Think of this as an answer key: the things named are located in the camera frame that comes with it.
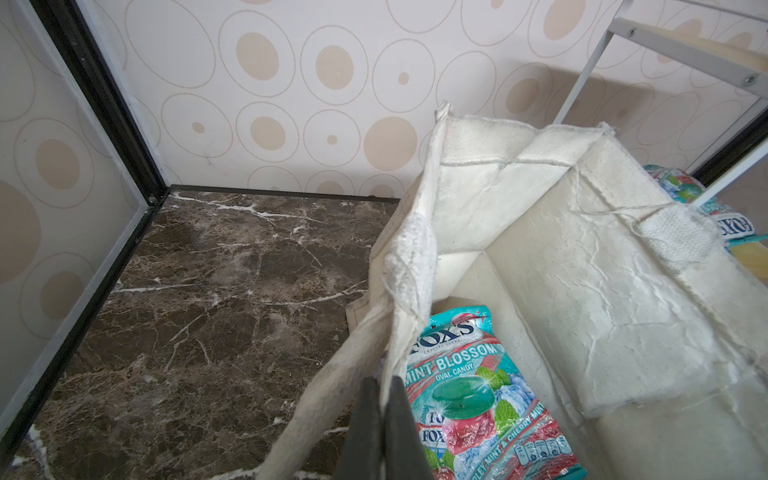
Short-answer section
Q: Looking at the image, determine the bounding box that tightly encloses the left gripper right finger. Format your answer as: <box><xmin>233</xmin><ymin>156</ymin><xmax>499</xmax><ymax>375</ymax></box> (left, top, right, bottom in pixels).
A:
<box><xmin>383</xmin><ymin>376</ymin><xmax>433</xmax><ymax>480</ymax></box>

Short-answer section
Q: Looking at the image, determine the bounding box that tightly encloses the teal mint candy bag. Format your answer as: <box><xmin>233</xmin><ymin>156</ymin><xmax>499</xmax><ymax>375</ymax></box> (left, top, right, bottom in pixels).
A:
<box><xmin>404</xmin><ymin>306</ymin><xmax>588</xmax><ymax>480</ymax></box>

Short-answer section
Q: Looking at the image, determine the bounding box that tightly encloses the teal Fox's candy bag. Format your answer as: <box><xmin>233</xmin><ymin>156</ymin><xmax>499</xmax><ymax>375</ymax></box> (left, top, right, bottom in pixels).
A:
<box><xmin>644</xmin><ymin>164</ymin><xmax>767</xmax><ymax>250</ymax></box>

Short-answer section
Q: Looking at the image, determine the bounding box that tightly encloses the white wire shelf rack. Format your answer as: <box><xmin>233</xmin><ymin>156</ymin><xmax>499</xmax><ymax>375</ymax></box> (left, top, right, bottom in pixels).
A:
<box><xmin>551</xmin><ymin>1</ymin><xmax>767</xmax><ymax>200</ymax></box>

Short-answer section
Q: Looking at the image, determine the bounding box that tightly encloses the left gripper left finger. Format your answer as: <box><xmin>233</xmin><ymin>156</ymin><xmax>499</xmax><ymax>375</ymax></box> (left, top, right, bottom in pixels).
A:
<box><xmin>332</xmin><ymin>377</ymin><xmax>383</xmax><ymax>480</ymax></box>

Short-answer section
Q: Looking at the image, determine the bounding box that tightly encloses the white canvas grocery bag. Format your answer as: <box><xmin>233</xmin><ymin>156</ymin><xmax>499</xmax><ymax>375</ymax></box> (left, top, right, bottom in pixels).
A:
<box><xmin>258</xmin><ymin>104</ymin><xmax>767</xmax><ymax>479</ymax></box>

